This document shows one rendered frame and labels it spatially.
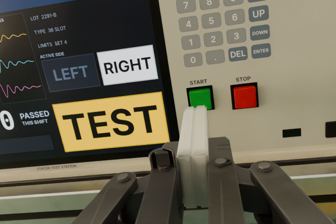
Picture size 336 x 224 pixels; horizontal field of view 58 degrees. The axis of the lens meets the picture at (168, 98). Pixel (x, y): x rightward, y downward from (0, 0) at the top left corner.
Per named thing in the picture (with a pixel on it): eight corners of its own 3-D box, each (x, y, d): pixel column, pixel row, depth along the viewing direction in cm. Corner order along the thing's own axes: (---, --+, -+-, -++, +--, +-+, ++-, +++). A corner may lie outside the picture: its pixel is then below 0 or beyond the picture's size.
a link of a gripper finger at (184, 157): (199, 209, 15) (184, 210, 15) (200, 145, 22) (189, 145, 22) (191, 155, 14) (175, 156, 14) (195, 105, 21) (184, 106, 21)
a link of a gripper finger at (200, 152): (191, 155, 14) (207, 154, 14) (195, 105, 21) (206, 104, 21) (199, 209, 15) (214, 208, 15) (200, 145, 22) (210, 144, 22)
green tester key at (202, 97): (212, 109, 26) (209, 90, 26) (191, 111, 27) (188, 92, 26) (211, 105, 27) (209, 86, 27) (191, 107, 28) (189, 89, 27)
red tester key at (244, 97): (257, 107, 26) (255, 87, 25) (235, 109, 26) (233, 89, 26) (255, 103, 27) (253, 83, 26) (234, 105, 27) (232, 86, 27)
